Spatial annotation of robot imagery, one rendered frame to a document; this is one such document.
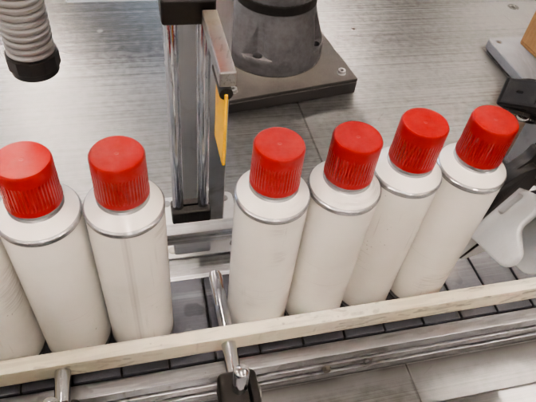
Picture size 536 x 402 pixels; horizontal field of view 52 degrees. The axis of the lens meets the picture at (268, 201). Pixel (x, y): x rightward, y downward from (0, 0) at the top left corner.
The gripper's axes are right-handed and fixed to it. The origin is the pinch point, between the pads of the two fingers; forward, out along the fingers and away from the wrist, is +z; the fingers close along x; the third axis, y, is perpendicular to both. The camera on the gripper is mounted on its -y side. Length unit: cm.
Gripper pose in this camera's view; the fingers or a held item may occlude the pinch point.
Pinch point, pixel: (464, 241)
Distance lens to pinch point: 52.9
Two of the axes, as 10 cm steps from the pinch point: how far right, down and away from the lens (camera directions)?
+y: 2.2, 7.4, -6.4
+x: 7.9, 2.4, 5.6
